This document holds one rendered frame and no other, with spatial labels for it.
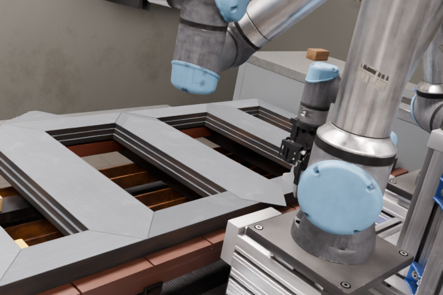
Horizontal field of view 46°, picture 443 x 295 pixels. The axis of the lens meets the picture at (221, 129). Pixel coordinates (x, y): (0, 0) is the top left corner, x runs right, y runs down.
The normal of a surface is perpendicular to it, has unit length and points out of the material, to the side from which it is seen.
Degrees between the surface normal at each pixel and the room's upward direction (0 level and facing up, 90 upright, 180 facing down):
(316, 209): 98
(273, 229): 0
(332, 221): 97
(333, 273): 0
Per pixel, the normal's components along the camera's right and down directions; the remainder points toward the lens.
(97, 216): 0.18, -0.93
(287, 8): -0.14, 0.52
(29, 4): 0.67, 0.36
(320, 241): -0.44, -0.11
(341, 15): -0.72, 0.10
